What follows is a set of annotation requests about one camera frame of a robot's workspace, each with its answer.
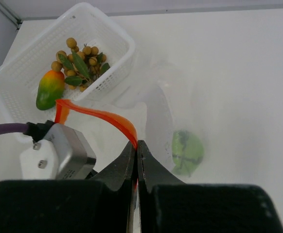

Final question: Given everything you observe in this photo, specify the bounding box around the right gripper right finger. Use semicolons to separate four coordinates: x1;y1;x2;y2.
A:
137;140;184;233

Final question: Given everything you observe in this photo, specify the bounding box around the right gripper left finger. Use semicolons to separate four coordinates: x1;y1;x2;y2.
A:
89;142;135;233

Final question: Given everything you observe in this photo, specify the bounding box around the fake green avocado half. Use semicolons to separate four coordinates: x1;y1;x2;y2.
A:
172;130;204;177

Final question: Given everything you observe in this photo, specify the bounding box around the clear zip top bag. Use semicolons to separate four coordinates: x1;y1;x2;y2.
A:
55;60;212;182

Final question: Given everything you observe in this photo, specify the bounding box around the fake orange green mango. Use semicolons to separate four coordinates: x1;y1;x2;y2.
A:
35;70;65;111

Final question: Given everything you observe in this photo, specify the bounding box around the fake longan fruit bunch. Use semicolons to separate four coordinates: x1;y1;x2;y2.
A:
51;37;111;92

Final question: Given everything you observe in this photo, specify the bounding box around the white plastic mesh basket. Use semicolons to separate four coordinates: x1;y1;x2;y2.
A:
0;2;136;123

